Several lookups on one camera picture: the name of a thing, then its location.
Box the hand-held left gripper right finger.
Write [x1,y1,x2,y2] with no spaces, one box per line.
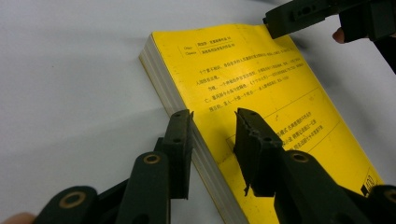
[233,107,373,224]

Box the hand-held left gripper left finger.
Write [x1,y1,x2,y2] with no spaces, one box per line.
[115,109,194,224]

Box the yellow paperback book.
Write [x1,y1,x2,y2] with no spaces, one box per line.
[138,22,385,224]

